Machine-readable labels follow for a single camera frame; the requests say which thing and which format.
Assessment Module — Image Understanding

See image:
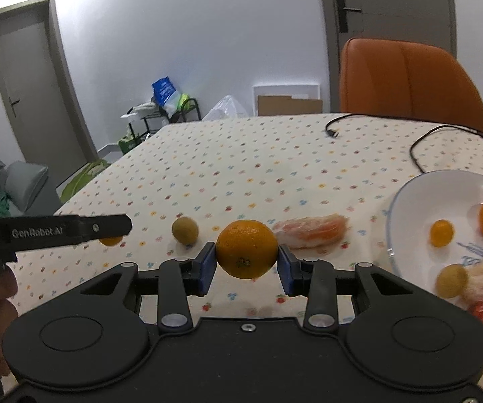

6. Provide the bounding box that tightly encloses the small tangerine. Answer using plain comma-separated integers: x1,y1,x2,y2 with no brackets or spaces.
430,219,454,248
99,236,123,247

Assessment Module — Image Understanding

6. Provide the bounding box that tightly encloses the dark red fruit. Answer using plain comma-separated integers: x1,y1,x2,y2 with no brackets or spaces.
468,301,483,323

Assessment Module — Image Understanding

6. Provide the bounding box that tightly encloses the green-brown round fruit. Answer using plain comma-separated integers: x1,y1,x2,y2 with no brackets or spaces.
171,217,199,245

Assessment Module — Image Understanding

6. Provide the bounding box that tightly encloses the white plate blue rim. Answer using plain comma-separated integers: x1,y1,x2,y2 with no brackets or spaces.
386,170,483,309

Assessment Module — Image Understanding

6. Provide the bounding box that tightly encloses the large orange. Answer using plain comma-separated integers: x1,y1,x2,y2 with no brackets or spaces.
216,219,279,279

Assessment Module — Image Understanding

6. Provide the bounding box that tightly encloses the green bag on floor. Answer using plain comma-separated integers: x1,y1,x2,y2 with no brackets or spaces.
60,159,110,204

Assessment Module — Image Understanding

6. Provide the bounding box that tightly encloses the green box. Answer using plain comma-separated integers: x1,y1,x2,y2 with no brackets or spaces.
117,133,141,155

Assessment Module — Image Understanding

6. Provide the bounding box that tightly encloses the black metal shelf rack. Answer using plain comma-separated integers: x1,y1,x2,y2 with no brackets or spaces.
120,96,202,145

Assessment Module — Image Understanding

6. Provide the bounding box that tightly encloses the blue plastic bag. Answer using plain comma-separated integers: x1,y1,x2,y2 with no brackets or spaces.
151,77,177,106

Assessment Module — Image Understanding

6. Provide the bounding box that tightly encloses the floral white tablecloth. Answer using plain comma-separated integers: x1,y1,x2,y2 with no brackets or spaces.
7,113,483,403

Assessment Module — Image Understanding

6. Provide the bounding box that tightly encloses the clear plastic bag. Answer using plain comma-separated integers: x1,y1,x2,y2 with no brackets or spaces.
202,95,250,121

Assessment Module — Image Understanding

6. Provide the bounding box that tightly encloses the cardboard sheet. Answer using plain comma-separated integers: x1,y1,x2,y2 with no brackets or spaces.
257,96,323,117

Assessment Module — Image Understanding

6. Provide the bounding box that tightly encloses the orange leather chair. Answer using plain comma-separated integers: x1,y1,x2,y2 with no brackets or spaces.
339,38,483,131

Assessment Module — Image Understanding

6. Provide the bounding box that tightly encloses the black usb cable short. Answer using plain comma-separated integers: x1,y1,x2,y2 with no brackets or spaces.
324,114,356,138

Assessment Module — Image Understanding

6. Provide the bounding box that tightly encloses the black cable long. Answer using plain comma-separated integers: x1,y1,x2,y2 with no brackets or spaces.
409,124,483,174

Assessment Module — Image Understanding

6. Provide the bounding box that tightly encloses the white board against wall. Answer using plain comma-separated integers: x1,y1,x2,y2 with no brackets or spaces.
253,84,321,116

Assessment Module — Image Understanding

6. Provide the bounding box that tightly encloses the grey door with handle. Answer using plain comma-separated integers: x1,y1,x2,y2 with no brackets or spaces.
322,0,457,111

